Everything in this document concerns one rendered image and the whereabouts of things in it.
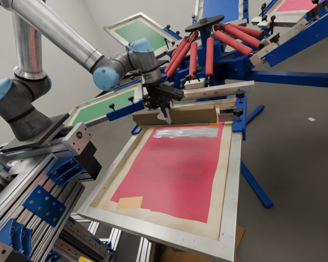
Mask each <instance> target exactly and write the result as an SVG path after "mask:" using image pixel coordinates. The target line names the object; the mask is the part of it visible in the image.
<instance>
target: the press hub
mask: <svg viewBox="0 0 328 262"><path fill-rule="evenodd" d="M223 19H224V15H219V16H215V17H211V18H207V17H203V18H201V19H200V20H199V22H196V23H194V24H192V25H190V26H188V27H187V28H185V32H193V31H197V30H199V33H200V39H201V45H199V46H198V47H197V58H198V62H197V63H196V64H200V66H198V67H196V71H197V72H200V71H202V70H203V68H204V66H205V65H206V51H207V39H208V38H209V37H210V31H209V30H207V29H206V28H208V29H210V26H212V25H214V24H216V23H218V22H220V21H222V20H223ZM226 53H228V52H221V46H220V41H214V45H213V72H214V76H215V82H216V84H215V86H219V85H225V80H226V79H227V78H229V75H219V73H218V72H220V71H221V70H222V69H220V68H222V67H224V66H226V65H228V63H227V62H217V61H219V60H220V59H234V58H235V56H234V54H233V53H232V54H230V55H227V56H224V57H222V54H226ZM219 99H227V96H221V97H211V98H209V99H208V101H209V100H219Z"/></svg>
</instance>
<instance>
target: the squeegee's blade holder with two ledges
mask: <svg viewBox="0 0 328 262"><path fill-rule="evenodd" d="M201 125H209V122H190V123H171V124H145V125H141V128H143V127H172V126H201Z"/></svg>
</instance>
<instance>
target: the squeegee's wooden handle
mask: <svg viewBox="0 0 328 262"><path fill-rule="evenodd" d="M159 113H160V111H159V110H151V111H140V112H134V113H133V114H132V116H133V118H134V120H135V122H136V124H137V126H141V125H145V124H167V123H168V122H167V121H166V120H161V119H158V117H157V115H158V114H159ZM169 114H170V117H171V120H172V121H171V123H190V122H209V123H216V122H217V119H218V118H217V113H216V107H215V105H208V106H196V107H185V108H174V109H169Z"/></svg>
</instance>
